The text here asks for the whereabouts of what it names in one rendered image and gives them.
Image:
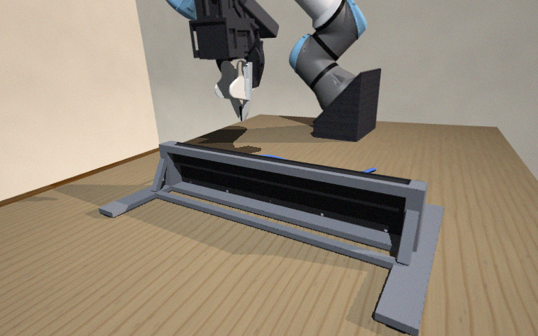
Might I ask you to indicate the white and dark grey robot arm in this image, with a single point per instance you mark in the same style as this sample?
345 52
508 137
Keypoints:
338 24

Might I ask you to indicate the blue network cable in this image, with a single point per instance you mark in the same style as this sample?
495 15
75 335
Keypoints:
368 170

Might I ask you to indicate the grey network port rack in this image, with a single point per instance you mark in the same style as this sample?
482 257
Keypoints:
302 193

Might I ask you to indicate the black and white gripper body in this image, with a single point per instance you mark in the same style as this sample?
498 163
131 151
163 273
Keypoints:
220 34

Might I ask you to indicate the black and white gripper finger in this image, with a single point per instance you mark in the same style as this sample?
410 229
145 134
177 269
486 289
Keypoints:
248 78
228 74

